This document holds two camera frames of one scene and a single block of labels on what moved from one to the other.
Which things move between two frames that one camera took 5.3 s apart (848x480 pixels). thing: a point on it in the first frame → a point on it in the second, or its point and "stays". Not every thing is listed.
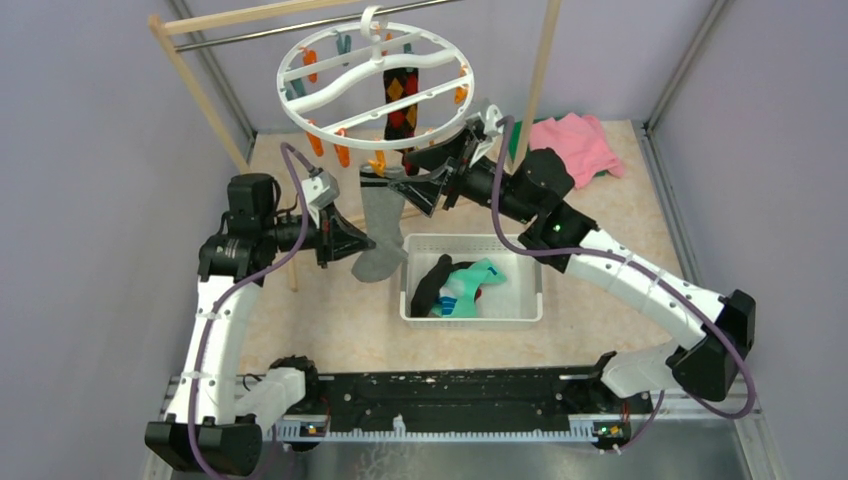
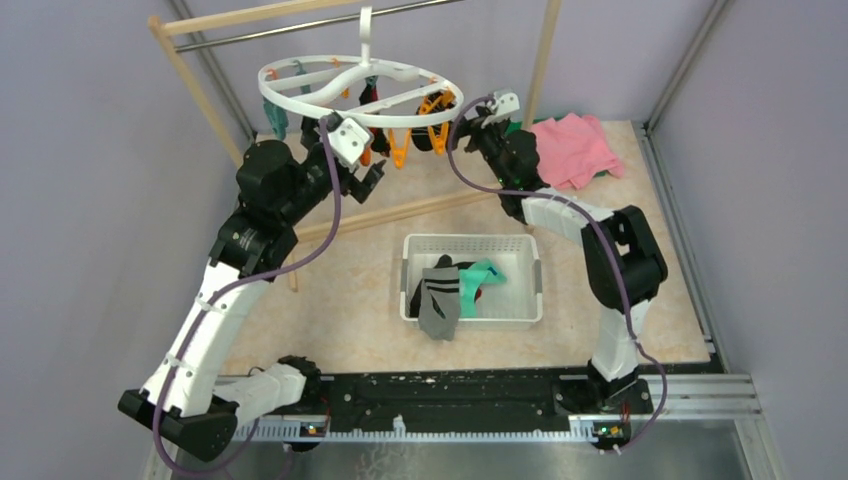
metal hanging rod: x=303 y=26 stays
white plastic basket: x=516 y=302 stays
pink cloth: x=581 y=143 stays
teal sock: x=458 y=290 stays
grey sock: x=383 y=214 → x=440 y=305
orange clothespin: x=315 y=141 → x=439 y=141
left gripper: x=336 y=238 → x=349 y=183
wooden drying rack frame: x=169 y=26 stays
